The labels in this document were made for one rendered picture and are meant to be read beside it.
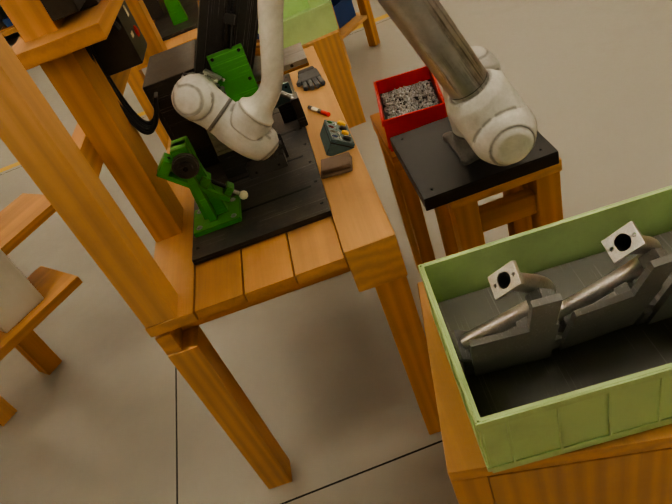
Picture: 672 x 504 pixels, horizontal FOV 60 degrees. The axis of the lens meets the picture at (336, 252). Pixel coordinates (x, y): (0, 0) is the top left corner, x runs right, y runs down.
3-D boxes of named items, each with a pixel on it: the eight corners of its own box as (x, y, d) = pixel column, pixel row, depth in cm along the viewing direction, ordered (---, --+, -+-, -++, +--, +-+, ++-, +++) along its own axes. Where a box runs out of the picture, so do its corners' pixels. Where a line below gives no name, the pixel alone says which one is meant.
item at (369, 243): (323, 75, 275) (313, 44, 266) (408, 275, 157) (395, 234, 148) (295, 85, 276) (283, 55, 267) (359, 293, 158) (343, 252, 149)
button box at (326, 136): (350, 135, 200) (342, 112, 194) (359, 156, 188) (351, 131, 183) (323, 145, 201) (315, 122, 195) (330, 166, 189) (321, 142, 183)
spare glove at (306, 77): (292, 78, 244) (290, 73, 242) (316, 69, 244) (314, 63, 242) (301, 96, 228) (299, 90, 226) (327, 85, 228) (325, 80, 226)
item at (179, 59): (235, 120, 229) (196, 38, 208) (238, 157, 206) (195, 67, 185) (191, 137, 230) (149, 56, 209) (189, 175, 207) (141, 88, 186)
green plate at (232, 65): (267, 105, 194) (242, 41, 186) (267, 109, 187) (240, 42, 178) (235, 117, 195) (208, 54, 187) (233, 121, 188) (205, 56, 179)
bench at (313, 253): (365, 201, 321) (314, 49, 267) (455, 427, 204) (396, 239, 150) (246, 243, 325) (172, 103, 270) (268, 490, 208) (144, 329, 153)
